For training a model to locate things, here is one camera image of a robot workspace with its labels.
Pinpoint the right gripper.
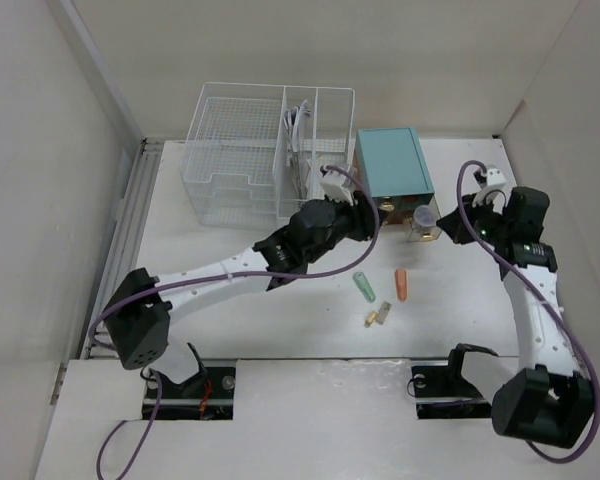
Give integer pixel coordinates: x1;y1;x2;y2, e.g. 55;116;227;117
435;192;511;246

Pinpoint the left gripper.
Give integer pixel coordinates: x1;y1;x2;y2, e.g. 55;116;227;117
304;190;386;265

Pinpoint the clear jar of paperclips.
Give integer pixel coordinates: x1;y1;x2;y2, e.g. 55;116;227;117
412;205;437;229

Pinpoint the clear plastic drawer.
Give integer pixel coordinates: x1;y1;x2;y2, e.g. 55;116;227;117
407;203;441;243

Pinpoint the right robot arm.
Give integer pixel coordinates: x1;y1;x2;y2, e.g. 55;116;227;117
438;187;600;456

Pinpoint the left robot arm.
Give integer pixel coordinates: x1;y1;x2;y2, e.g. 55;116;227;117
100;191;386;397

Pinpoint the green transparent case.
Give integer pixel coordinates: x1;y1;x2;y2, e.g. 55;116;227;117
353;272;376;303

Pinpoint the orange transparent case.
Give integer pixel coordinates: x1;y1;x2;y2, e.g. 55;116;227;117
394;269;408;302

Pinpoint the teal orange drawer box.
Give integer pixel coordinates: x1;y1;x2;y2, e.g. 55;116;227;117
353;127;435;225

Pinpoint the yellow eraser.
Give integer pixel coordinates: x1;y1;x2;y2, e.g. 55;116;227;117
364;311;378;328

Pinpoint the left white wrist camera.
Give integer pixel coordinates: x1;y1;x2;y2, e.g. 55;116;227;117
320;165;356;205

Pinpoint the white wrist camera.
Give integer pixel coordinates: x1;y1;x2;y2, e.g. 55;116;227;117
472;166;506;207
320;165;356;205

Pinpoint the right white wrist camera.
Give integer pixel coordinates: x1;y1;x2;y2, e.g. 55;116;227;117
472;166;506;207

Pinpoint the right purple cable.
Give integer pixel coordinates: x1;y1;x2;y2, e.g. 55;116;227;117
454;159;600;462

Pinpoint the white wire desk organizer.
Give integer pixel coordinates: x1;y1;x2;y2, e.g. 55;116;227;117
180;82;355;230

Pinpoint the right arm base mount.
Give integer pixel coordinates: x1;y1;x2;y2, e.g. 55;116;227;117
407;343;498;420

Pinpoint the aluminium rail left side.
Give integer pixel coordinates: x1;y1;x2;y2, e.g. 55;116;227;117
82;137;164;361

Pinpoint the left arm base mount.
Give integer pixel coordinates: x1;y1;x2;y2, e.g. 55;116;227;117
140;359;237;421

